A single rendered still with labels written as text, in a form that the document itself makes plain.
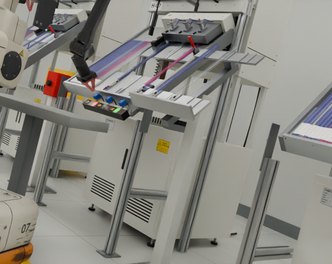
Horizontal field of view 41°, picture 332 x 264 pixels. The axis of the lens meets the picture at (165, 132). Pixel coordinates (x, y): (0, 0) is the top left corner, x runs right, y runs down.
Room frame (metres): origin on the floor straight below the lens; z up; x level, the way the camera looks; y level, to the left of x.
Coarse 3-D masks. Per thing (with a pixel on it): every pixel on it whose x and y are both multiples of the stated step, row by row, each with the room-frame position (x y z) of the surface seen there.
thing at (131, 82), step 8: (120, 72) 2.40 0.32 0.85; (104, 80) 2.38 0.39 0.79; (112, 80) 2.35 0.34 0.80; (120, 80) 2.31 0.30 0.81; (128, 80) 2.28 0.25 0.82; (136, 80) 2.24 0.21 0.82; (144, 80) 2.21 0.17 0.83; (160, 80) 2.15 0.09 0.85; (104, 88) 2.27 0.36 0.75; (112, 88) 2.26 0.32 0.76; (120, 88) 2.23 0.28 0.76; (128, 88) 2.20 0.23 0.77; (136, 88) 2.17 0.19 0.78
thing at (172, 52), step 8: (144, 32) 2.81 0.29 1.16; (160, 32) 2.71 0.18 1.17; (144, 40) 2.69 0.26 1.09; (152, 40) 2.65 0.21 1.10; (168, 48) 2.46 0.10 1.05; (176, 48) 2.42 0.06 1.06; (184, 48) 2.39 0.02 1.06; (200, 48) 2.32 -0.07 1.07; (144, 56) 2.49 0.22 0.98; (160, 56) 2.40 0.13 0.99; (168, 56) 2.37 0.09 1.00; (176, 56) 2.33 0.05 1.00; (192, 56) 2.27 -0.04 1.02
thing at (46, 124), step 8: (48, 72) 2.92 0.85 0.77; (56, 72) 2.85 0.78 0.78; (48, 80) 2.86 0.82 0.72; (56, 80) 2.83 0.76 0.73; (48, 88) 2.88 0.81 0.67; (56, 88) 2.83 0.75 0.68; (48, 96) 2.90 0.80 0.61; (56, 96) 2.84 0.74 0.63; (48, 104) 2.88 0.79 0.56; (48, 128) 2.89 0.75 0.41; (40, 136) 2.88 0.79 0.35; (40, 144) 2.87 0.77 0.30; (40, 152) 2.88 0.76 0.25; (40, 160) 2.89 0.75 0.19; (32, 168) 2.89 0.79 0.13; (32, 176) 2.87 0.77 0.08; (32, 184) 2.87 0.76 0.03; (48, 192) 2.86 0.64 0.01; (56, 192) 2.90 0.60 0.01
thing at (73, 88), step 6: (66, 84) 2.49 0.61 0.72; (72, 84) 2.43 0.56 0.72; (78, 84) 2.39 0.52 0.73; (72, 90) 2.48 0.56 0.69; (78, 90) 2.42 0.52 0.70; (84, 90) 2.36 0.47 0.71; (90, 90) 2.31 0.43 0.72; (96, 90) 2.26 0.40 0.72; (102, 90) 2.22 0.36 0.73; (84, 96) 2.41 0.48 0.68; (90, 96) 2.36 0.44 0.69; (102, 96) 2.25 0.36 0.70; (114, 96) 2.15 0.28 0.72; (120, 96) 2.11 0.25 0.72; (126, 96) 2.07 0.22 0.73; (114, 102) 2.19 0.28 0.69; (126, 102) 2.10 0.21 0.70; (132, 108) 2.10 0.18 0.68; (138, 108) 2.05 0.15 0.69
